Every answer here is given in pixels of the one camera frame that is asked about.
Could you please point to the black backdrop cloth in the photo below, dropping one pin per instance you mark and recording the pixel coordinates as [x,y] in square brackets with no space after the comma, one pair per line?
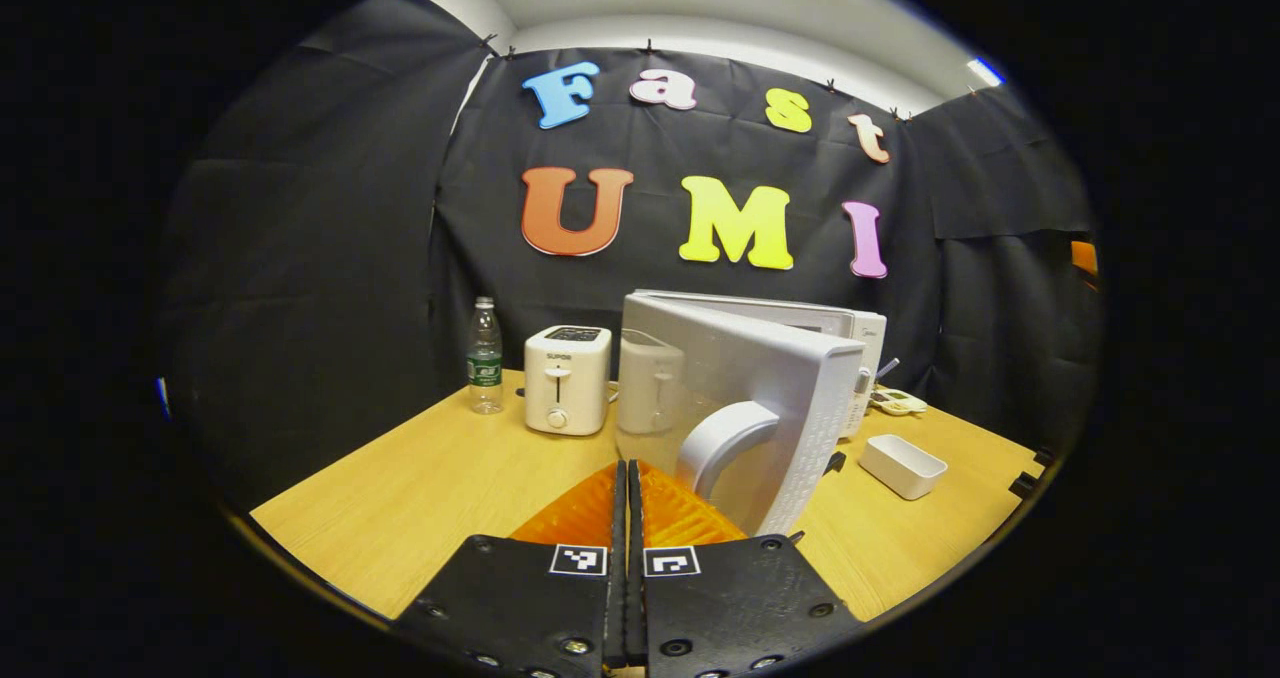
[300,258]

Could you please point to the white microwave oven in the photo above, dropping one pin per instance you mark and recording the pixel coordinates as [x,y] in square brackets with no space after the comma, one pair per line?
[760,368]

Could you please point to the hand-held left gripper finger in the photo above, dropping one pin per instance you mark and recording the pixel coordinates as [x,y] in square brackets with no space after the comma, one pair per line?
[636,598]
[619,598]

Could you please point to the white rectangular tray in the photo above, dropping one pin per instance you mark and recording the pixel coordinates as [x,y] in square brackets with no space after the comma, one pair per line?
[902,465]

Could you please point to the clear plastic water bottle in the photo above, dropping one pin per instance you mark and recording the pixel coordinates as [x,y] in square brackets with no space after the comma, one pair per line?
[485,358]

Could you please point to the small ceiling light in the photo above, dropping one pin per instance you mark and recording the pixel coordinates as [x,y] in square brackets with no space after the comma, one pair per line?
[985,71]

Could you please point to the white divided dish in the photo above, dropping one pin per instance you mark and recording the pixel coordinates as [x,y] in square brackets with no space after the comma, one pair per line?
[898,401]

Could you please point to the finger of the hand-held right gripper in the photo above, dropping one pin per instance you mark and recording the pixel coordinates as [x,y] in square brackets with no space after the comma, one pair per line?
[1084,258]

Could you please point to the white toaster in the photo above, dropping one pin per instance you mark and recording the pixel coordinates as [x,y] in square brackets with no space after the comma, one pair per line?
[567,383]

